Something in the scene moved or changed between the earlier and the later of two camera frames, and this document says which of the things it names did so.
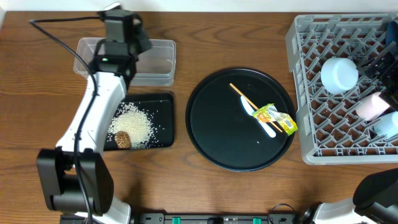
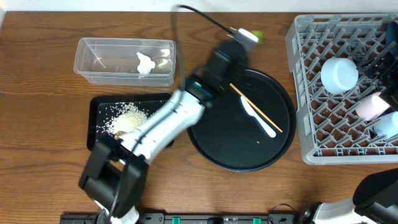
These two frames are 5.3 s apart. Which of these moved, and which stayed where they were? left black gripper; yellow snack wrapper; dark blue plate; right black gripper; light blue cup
Moved: left black gripper; yellow snack wrapper
Stayed: dark blue plate; light blue cup; right black gripper
